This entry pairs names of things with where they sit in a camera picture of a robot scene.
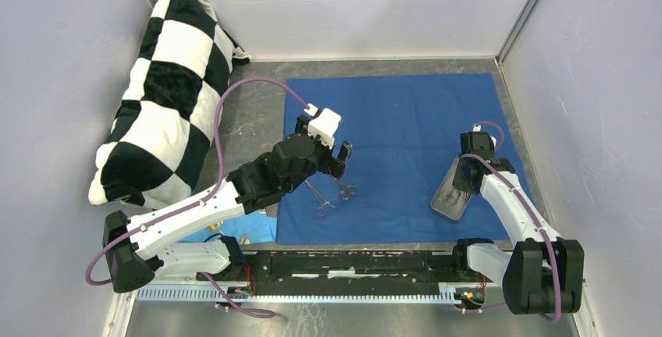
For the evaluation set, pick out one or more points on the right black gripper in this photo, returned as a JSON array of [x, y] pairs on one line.
[[459, 182]]

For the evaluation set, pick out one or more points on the metal instrument tray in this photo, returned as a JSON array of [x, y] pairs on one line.
[[449, 201]]

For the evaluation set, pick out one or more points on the steel surgical scissors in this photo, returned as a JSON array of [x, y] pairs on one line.
[[346, 191]]

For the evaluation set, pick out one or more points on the blue surgical drape cloth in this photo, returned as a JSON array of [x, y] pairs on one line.
[[405, 132]]

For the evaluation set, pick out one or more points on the steel ring-handled hemostat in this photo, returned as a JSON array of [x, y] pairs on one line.
[[323, 203]]

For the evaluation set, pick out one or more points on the black white checkered pillow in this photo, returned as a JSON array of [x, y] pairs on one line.
[[164, 127]]

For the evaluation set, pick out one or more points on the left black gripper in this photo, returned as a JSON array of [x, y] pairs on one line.
[[332, 165]]

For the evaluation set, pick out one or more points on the light blue patterned cloth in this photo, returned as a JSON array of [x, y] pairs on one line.
[[254, 228]]

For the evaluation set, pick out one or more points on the white slotted cable duct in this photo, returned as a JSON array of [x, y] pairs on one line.
[[445, 296]]

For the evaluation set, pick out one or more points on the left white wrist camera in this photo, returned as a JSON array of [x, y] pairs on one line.
[[323, 125]]

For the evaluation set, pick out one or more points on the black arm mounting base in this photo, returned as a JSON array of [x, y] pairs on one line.
[[349, 273]]

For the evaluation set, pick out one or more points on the aluminium frame rail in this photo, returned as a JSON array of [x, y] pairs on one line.
[[425, 266]]

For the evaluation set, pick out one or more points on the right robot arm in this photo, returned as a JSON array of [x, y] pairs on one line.
[[543, 274]]

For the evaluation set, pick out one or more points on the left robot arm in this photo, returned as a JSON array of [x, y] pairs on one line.
[[140, 248]]

